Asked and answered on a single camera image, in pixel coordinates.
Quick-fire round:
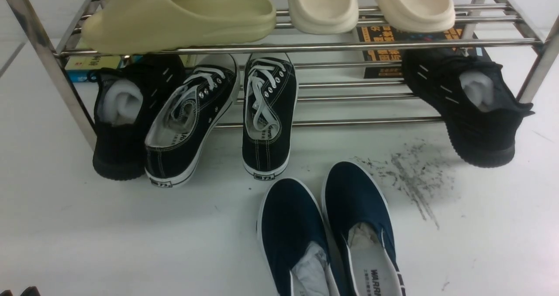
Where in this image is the black canvas lace sneaker right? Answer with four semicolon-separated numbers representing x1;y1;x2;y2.
242;53;299;181

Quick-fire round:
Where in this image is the dark object bottom corner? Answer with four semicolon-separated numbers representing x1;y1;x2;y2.
0;286;41;296

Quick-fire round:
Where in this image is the black canvas lace sneaker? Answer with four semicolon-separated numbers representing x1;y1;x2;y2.
242;53;299;181
145;55;240;188

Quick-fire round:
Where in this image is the stainless steel shoe rack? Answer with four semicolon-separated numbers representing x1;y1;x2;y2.
6;0;558;147

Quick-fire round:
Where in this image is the cream foam slipper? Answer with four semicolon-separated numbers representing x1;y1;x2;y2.
287;0;359;35
375;0;455;33

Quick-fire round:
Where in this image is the cream foam slipper right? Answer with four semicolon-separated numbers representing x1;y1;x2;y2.
375;0;455;33

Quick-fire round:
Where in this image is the navy slip-on shoe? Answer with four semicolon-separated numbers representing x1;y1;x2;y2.
321;161;406;296
257;177;344;296

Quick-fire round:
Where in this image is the olive green foam slipper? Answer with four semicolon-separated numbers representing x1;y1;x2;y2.
81;0;277;55

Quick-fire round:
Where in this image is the yellow blue book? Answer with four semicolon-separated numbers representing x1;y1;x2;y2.
65;56;126;83

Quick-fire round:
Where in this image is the cream foam slipper left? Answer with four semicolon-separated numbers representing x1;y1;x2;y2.
287;0;359;35

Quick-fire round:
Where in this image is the black knit sneaker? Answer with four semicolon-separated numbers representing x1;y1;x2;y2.
87;55;186;181
401;48;533;168

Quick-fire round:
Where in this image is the black canvas lace sneaker left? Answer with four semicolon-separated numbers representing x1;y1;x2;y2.
145;55;240;188

